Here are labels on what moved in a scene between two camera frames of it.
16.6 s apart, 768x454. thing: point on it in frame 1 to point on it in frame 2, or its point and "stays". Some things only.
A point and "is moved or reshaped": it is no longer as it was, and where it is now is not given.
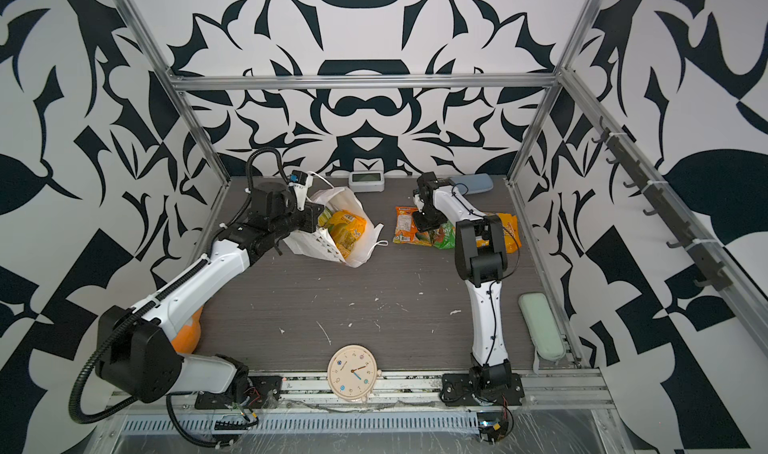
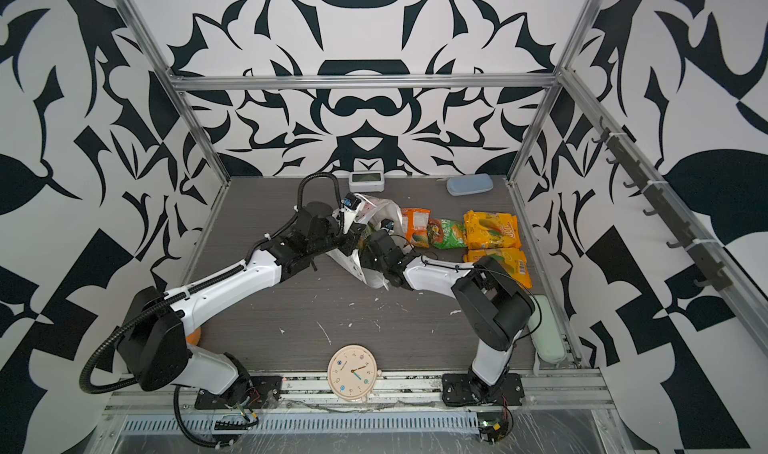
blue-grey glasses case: [474, 182] stays
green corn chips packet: [443, 237] stays
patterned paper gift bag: [317, 243] is moved or reshaped
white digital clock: [367, 181] stays
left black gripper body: [293, 219] to [334, 239]
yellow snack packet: [345, 228] is moved or reshaped
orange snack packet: [406, 227] stays
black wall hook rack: [712, 271] stays
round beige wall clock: [353, 372] stays
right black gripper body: [427, 220] to [370, 259]
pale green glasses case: [542, 326] stays
